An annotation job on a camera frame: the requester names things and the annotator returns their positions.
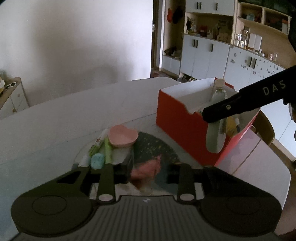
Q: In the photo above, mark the wooden chair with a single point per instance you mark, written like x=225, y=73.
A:
x=263, y=128

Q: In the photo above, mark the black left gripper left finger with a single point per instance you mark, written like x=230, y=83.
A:
x=106, y=188

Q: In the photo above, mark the white wall cabinet unit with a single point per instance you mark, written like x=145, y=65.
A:
x=240, y=41

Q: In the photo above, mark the grey oval fan case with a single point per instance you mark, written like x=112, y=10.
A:
x=216, y=132

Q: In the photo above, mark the round dark patterned mat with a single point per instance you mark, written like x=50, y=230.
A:
x=125, y=159

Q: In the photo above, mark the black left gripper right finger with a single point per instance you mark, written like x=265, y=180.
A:
x=180, y=174

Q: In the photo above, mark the white tube with green label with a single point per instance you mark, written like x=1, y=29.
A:
x=94, y=149

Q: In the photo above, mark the teal round sponge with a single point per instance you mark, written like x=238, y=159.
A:
x=97, y=161

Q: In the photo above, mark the pink heart-shaped dish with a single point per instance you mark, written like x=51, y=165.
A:
x=120, y=136

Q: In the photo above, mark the white sunglasses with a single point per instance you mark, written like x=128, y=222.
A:
x=10, y=85

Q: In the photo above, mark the red white storage box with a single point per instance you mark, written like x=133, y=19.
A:
x=178, y=115

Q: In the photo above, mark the green cylindrical tube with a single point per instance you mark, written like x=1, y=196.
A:
x=108, y=151

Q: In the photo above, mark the wooden side cabinet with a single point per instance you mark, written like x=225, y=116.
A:
x=14, y=99

